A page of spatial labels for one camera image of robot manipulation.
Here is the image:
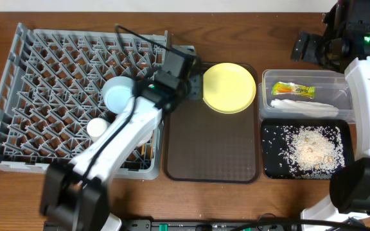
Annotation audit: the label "white cup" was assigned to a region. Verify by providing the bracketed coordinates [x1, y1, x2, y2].
[87, 117, 110, 142]

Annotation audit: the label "light blue bowl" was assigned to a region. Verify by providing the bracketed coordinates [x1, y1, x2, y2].
[101, 76, 134, 114]

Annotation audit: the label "white napkin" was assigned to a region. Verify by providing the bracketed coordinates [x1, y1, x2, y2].
[270, 99, 339, 118]

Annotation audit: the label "black equipment at bottom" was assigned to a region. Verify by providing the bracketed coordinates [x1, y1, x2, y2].
[42, 213, 370, 231]

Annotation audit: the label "white bowl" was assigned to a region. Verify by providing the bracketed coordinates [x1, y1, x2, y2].
[137, 132, 154, 147]

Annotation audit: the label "grey dishwasher rack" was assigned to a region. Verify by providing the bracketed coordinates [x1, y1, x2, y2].
[0, 24, 170, 173]

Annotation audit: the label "yellow plate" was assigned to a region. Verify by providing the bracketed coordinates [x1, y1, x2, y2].
[202, 63, 256, 114]

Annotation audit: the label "black tray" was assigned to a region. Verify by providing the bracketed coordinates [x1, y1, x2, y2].
[260, 118, 356, 181]

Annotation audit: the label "rice food scraps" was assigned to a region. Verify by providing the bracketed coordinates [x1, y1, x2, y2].
[265, 125, 348, 180]

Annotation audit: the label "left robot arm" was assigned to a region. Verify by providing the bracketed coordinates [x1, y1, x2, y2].
[40, 45, 202, 230]

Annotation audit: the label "green orange snack wrapper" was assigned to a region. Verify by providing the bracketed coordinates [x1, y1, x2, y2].
[271, 81, 315, 99]

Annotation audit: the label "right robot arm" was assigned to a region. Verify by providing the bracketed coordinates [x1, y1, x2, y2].
[291, 0, 370, 230]

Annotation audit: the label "clear plastic bin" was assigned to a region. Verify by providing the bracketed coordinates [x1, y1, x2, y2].
[258, 69, 355, 124]

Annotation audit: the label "wooden chopstick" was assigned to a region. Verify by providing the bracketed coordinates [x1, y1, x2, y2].
[141, 143, 146, 156]

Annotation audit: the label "brown serving tray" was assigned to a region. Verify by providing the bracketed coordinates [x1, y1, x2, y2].
[163, 62, 262, 184]

